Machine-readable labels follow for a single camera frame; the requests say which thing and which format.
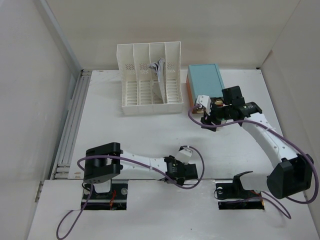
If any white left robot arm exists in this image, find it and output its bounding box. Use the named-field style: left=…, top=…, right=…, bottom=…
left=77, top=142, right=205, bottom=199

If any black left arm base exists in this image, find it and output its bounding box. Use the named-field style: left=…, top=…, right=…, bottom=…
left=80, top=180, right=129, bottom=211

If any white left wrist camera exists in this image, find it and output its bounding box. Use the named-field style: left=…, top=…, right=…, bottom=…
left=175, top=146, right=193, bottom=165

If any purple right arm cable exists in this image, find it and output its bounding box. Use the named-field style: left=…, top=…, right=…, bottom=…
left=187, top=103, right=315, bottom=220

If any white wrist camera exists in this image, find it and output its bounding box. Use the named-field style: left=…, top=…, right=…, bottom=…
left=195, top=95, right=212, bottom=114
left=175, top=146, right=193, bottom=165

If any aluminium rail frame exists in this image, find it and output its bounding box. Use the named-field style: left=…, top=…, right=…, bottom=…
left=48, top=69, right=92, bottom=180

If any teal orange drawer box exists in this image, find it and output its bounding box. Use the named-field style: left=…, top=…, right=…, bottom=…
left=186, top=63, right=225, bottom=108

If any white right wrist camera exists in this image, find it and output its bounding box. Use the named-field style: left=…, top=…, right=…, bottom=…
left=195, top=95, right=212, bottom=114

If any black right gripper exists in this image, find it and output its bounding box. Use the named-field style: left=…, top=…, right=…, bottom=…
left=200, top=102, right=232, bottom=132

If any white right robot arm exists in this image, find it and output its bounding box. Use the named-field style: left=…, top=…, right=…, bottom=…
left=196, top=86, right=313, bottom=199

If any white instruction booklet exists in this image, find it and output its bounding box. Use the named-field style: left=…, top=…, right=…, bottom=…
left=147, top=58, right=167, bottom=104

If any white plastic file organizer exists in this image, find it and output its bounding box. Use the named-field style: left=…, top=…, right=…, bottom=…
left=116, top=41, right=184, bottom=116

